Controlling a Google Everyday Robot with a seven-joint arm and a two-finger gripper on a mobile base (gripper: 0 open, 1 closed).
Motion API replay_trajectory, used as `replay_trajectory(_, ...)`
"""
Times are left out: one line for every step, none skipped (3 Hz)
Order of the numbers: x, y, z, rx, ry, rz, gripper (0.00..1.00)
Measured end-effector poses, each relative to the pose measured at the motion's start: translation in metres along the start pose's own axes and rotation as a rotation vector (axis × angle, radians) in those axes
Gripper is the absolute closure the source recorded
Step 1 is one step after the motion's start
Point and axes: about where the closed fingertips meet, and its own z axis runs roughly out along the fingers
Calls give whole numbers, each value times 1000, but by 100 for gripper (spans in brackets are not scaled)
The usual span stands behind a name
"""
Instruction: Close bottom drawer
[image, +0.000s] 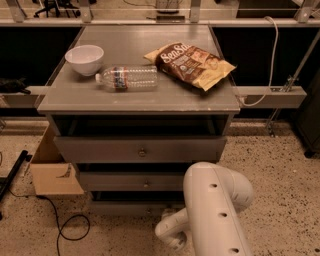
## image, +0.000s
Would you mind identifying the black cloth on rail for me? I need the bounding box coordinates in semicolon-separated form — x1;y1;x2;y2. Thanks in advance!
0;78;31;95

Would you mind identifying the white hanging cable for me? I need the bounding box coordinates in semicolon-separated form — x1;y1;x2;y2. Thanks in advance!
238;16;280;108

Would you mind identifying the clear plastic water bottle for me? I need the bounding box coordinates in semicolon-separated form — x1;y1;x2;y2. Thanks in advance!
95;66;158;91

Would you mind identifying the grey drawer cabinet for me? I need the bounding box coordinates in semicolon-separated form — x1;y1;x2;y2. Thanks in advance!
37;24;241;201

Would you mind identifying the brown yellow chip bag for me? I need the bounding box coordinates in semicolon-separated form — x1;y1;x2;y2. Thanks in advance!
144;42;235;91

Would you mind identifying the grey middle drawer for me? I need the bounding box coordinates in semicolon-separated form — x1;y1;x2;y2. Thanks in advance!
77;172;185;192

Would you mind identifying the black floor cable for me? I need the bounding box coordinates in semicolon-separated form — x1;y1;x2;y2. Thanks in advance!
8;188;92;256

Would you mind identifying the grey top drawer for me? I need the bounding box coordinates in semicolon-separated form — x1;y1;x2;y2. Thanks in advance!
54;137;226;163

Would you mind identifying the grey bottom drawer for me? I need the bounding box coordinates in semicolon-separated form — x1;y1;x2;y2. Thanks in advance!
90;191;184;216

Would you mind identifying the grey drawer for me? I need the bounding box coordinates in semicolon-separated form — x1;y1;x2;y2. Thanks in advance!
90;191;184;216
77;172;185;192
54;137;226;163

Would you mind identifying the black metal stand leg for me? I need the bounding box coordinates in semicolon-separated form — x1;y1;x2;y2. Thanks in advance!
0;149;33;221

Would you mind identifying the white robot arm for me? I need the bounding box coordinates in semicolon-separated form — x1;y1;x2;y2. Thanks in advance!
155;162;253;256

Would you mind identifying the white bowl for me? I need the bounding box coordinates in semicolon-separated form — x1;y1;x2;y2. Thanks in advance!
65;45;104;76

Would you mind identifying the black office chair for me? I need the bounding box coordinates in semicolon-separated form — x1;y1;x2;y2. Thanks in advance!
33;0;81;18

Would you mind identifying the cardboard box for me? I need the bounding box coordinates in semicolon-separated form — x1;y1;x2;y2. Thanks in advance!
30;126;84;196

